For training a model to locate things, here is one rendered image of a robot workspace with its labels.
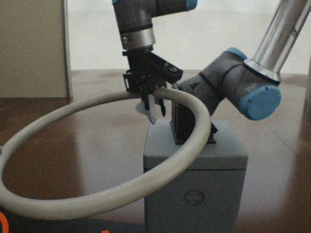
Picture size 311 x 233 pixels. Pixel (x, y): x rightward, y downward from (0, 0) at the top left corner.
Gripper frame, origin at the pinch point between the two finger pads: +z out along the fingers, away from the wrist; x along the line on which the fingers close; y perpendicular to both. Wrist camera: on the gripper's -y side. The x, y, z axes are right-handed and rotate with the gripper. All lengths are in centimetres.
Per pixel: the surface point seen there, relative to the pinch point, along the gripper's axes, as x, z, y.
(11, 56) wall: -171, -2, 492
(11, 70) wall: -164, 25, 498
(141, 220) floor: -35, 107, 65
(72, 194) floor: -25, 98, 130
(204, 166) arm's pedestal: -16.7, 28.6, -2.4
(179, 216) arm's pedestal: -8, 50, 7
